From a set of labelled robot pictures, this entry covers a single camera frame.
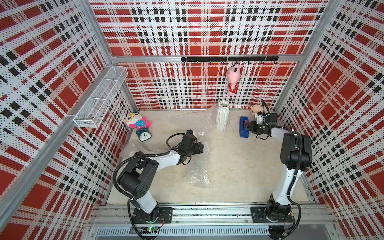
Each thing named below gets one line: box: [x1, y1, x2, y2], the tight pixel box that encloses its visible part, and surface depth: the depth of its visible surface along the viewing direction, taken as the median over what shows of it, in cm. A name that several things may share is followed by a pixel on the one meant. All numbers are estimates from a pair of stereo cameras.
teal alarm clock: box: [136, 127, 152, 142], surface depth 103 cm
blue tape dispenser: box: [239, 116, 249, 138], surface depth 106 cm
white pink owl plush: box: [125, 112, 152, 130], surface depth 109 cm
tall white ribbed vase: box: [216, 100, 230, 132], surface depth 98 cm
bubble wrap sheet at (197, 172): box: [185, 135, 212, 189], surface depth 84 cm
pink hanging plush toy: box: [226, 62, 241, 97], surface depth 95 cm
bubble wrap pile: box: [169, 103, 231, 145], surface depth 110 cm
